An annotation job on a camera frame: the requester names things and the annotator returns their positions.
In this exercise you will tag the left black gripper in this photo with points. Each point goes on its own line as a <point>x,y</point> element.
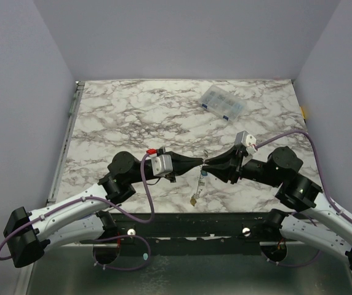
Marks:
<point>181,165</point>

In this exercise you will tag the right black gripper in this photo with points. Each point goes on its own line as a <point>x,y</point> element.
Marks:
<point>236,166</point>

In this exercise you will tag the large metal keyring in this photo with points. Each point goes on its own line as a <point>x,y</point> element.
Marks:
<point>200,182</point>

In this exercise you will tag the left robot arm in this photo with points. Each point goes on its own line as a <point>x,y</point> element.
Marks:
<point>29,234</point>

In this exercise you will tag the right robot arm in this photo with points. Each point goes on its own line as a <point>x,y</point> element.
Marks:
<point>295,191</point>

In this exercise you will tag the clear plastic organizer box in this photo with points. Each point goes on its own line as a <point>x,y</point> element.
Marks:
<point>223,104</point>

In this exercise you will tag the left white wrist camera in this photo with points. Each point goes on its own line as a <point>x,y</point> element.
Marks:
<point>161,165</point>

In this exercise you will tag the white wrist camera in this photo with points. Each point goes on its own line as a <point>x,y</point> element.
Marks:
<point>161,165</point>
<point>245,143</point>

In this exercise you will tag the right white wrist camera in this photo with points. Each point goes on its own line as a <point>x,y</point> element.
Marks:
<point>245,143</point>

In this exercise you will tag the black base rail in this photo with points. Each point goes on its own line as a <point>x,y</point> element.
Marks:
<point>193,234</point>

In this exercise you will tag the left aluminium side rail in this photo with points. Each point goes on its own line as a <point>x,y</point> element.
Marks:
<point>72,115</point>

